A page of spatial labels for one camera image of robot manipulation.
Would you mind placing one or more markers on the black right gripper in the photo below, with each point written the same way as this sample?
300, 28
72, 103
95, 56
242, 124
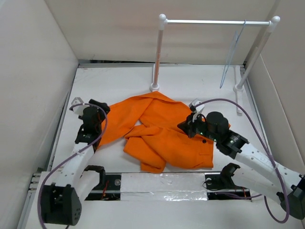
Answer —
188, 126

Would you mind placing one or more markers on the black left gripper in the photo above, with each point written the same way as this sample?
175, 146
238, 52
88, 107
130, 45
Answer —
103, 106

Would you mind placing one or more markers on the orange trousers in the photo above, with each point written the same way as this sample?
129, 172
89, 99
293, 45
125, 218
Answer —
148, 122

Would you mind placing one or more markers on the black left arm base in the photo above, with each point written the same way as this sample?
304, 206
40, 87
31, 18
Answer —
96, 184

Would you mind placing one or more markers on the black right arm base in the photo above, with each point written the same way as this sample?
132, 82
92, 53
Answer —
220, 186

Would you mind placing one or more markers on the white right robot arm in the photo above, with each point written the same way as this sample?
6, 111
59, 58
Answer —
273, 180

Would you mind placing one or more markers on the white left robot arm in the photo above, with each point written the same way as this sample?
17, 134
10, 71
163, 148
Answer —
65, 188

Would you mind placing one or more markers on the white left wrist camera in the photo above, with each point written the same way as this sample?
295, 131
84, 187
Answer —
78, 106

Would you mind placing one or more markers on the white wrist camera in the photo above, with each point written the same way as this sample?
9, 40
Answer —
196, 107
78, 106

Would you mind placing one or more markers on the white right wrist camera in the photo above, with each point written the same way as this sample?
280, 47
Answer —
196, 107

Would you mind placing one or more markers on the blue wire hanger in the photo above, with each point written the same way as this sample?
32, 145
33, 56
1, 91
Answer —
231, 53

